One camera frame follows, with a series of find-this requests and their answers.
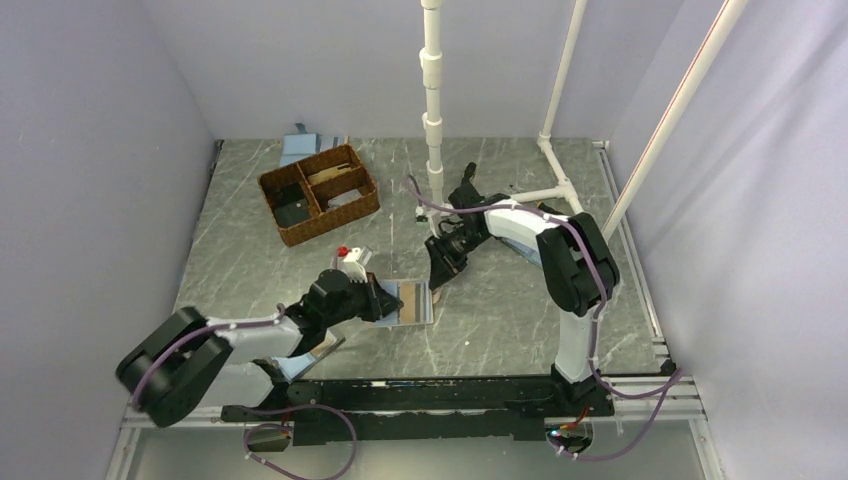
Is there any white pvc pipe frame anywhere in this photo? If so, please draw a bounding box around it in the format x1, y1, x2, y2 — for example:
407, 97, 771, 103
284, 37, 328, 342
419, 0, 750, 243

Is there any black orange screwdriver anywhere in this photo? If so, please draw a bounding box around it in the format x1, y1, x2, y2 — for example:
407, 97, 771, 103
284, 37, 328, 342
458, 162, 478, 195

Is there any blue open card holder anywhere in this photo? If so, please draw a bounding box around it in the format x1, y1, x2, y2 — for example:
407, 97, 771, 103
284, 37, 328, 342
500, 238, 541, 267

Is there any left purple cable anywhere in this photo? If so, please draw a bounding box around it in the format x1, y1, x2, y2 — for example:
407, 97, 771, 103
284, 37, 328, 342
131, 303, 359, 480

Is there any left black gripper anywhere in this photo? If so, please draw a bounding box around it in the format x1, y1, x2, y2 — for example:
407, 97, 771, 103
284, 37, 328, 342
323, 271, 402, 328

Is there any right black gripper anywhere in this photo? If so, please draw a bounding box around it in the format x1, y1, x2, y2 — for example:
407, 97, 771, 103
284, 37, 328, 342
424, 225, 489, 291

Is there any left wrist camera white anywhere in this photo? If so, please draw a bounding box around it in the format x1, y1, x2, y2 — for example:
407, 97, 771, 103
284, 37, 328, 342
334, 246, 373, 283

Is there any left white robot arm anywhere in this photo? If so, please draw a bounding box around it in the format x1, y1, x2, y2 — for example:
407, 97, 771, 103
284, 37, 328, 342
115, 269, 405, 427

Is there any tan card in basket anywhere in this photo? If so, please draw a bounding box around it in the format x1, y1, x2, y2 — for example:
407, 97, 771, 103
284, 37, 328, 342
307, 163, 353, 185

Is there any blue card holder at back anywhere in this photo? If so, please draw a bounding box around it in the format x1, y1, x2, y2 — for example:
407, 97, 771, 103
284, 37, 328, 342
278, 122, 350, 167

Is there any black item in basket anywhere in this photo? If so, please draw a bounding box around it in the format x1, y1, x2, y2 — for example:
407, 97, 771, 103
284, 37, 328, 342
272, 183, 312, 228

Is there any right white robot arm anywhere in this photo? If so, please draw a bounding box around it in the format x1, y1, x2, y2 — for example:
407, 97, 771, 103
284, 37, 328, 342
425, 183, 621, 415

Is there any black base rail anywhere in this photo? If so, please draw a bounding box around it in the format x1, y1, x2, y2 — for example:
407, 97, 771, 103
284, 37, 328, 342
221, 373, 615, 446

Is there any tan blue card holder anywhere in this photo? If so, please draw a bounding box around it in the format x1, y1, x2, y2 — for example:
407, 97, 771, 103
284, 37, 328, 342
373, 279, 434, 328

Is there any brown wicker divided basket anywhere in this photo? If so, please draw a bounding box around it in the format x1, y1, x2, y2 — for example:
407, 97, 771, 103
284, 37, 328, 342
257, 144, 380, 247

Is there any blue orange card holder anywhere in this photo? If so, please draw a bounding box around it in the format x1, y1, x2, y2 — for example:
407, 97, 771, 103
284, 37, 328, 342
270, 331, 346, 382

